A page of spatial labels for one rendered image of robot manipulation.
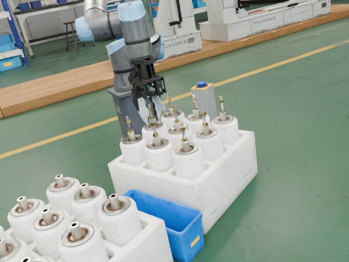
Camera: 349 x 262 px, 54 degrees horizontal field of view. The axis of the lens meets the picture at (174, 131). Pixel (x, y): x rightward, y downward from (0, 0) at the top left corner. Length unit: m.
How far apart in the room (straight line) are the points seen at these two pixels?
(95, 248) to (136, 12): 0.61
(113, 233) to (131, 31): 0.53
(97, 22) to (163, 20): 2.42
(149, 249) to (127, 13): 0.62
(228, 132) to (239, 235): 0.35
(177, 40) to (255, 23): 0.95
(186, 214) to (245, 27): 2.98
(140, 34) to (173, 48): 2.38
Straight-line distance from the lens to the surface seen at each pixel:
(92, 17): 1.11
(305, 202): 1.22
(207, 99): 1.43
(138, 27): 0.99
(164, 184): 1.09
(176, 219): 1.09
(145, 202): 1.16
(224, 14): 3.73
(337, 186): 1.30
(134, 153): 1.18
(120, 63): 1.63
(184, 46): 3.42
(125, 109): 1.66
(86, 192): 0.95
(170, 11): 3.52
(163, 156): 1.10
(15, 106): 2.99
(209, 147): 1.12
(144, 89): 0.99
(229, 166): 1.15
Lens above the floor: 0.72
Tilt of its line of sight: 23 degrees down
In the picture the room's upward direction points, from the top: 11 degrees counter-clockwise
